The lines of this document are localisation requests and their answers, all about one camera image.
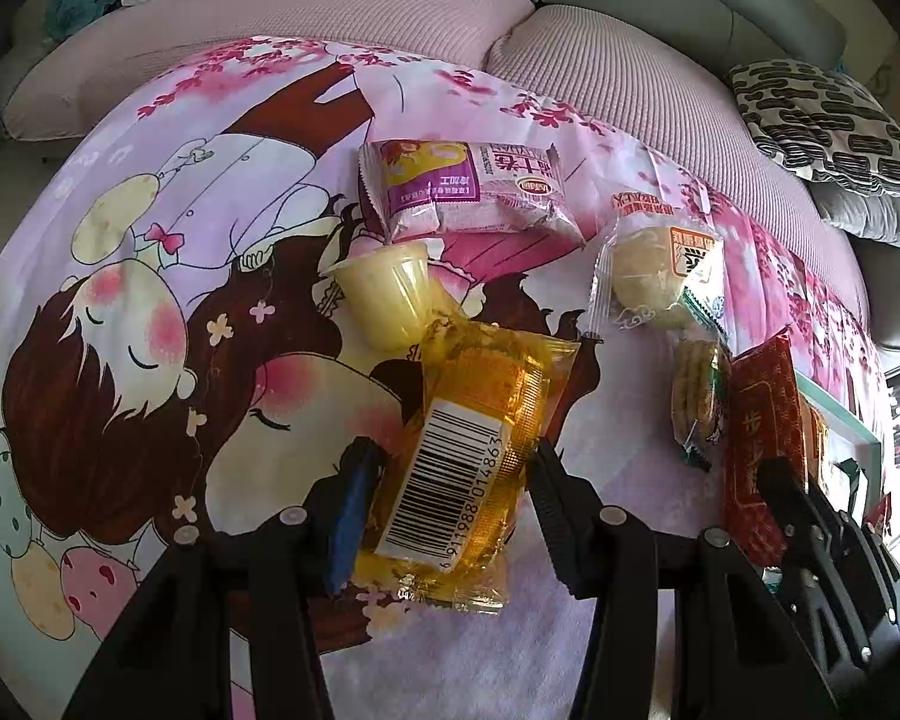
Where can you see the grey pillow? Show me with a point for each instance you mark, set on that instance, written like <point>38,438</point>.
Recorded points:
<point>877,217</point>

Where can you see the teal cloth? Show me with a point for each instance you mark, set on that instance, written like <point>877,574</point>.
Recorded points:
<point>82,4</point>

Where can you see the yellow clear snack packet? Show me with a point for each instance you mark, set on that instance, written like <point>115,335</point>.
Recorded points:
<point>480,405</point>

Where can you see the black white patterned pillow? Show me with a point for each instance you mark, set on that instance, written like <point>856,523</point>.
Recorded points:
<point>817,120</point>

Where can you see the purple snack packet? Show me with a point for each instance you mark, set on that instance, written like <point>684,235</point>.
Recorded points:
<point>465,187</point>

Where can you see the pink cartoon printed blanket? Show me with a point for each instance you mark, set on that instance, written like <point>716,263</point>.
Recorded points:
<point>195,240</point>

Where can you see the green cracker packet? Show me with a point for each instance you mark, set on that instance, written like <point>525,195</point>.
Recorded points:
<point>694,382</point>

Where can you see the clear packet with round pastry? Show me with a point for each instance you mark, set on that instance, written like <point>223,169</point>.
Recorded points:
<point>645,277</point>

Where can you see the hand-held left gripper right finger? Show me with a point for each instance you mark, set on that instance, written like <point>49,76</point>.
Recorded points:
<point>562,532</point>

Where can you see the yellow jelly cup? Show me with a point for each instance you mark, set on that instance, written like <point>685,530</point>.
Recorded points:
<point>390,292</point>

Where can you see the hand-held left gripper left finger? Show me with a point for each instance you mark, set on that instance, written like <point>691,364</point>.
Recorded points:
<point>349,525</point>

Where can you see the pink sofa cover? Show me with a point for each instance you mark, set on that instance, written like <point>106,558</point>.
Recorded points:
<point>607,67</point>

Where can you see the teal-rimmed shallow box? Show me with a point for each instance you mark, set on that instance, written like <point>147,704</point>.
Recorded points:
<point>844,416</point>

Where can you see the red patterned packet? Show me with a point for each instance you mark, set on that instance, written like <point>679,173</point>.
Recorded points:
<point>765,420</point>

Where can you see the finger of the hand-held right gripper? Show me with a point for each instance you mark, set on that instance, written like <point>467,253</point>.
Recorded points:
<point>787,491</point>

